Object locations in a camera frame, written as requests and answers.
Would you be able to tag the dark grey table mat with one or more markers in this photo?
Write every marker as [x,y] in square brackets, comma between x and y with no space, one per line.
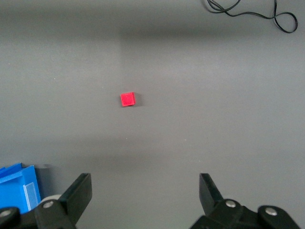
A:
[71,71]

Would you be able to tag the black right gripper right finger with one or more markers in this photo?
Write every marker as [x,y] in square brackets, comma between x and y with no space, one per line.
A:
[214,210]

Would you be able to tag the blue plastic storage bin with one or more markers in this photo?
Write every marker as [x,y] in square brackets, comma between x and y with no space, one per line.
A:
[12,190]

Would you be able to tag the small red cube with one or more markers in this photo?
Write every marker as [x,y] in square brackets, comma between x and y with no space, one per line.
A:
[127,99]

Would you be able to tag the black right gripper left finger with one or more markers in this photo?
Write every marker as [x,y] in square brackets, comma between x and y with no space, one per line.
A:
[71,205]

